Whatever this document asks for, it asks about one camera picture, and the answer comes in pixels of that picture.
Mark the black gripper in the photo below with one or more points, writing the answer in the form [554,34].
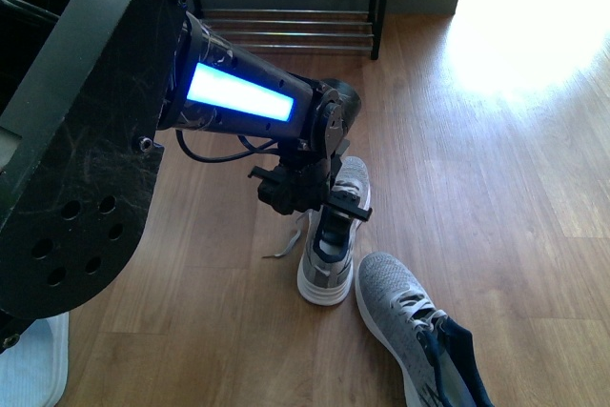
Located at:
[307,183]

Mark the grey knit sneaker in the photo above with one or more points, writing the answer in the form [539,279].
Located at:
[325,270]
[436,356]

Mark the light blue slipper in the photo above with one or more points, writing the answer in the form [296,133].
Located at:
[34,371]

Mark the black robot arm with light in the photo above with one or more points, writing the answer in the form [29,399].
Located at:
[85,87]

